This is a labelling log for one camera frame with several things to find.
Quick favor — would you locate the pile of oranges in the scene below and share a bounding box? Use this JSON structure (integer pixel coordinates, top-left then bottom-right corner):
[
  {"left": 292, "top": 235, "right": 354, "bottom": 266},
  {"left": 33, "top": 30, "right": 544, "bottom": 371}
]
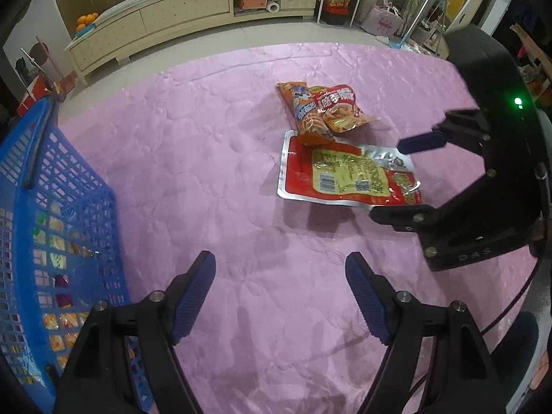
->
[{"left": 75, "top": 12, "right": 98, "bottom": 33}]

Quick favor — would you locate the red paper bag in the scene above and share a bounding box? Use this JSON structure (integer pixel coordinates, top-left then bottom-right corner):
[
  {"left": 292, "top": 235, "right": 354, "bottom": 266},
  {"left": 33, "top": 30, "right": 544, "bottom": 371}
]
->
[{"left": 17, "top": 74, "right": 63, "bottom": 117}]

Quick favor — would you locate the long beige TV cabinet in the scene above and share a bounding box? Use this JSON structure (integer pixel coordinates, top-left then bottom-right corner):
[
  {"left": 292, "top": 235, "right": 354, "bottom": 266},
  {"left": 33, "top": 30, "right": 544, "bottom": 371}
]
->
[{"left": 65, "top": 0, "right": 316, "bottom": 82}]

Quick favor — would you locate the pink gift bag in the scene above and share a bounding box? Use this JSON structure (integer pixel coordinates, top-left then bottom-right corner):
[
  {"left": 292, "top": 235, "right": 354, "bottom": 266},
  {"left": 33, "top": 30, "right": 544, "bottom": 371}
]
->
[{"left": 360, "top": 0, "right": 403, "bottom": 38}]

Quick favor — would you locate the blue plastic basket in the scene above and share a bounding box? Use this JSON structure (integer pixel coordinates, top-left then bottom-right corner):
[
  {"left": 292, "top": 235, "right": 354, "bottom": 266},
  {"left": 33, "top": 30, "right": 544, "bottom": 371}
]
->
[{"left": 1, "top": 96, "right": 130, "bottom": 413}]

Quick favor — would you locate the pink quilted tablecloth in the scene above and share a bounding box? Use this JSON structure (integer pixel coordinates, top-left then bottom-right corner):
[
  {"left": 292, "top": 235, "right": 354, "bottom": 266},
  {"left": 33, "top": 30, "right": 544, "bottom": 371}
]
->
[{"left": 60, "top": 43, "right": 535, "bottom": 413}]

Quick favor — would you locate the orange box in cabinet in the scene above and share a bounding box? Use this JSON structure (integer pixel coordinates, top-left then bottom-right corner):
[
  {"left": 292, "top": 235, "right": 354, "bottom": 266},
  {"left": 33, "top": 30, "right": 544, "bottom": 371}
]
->
[{"left": 234, "top": 0, "right": 268, "bottom": 10}]

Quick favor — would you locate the large red silver snack bag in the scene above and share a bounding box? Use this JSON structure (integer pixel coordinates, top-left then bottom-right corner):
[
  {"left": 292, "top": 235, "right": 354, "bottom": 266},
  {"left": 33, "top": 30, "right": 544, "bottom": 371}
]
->
[{"left": 277, "top": 131, "right": 422, "bottom": 209}]

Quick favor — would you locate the red chips snack bag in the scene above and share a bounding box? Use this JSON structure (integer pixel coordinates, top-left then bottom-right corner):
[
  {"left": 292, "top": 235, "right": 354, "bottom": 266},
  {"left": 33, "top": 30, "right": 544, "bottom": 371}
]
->
[{"left": 309, "top": 84, "right": 377, "bottom": 134}]

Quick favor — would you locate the white tape roll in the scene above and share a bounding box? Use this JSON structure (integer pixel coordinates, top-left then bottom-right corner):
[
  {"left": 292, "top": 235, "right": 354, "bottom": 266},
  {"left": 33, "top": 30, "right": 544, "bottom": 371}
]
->
[{"left": 266, "top": 0, "right": 281, "bottom": 13}]

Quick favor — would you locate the orange cartoon snack bag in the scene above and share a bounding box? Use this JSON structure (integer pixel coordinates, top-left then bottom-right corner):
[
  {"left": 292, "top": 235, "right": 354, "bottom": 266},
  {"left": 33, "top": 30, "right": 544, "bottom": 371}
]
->
[{"left": 277, "top": 81, "right": 335, "bottom": 146}]

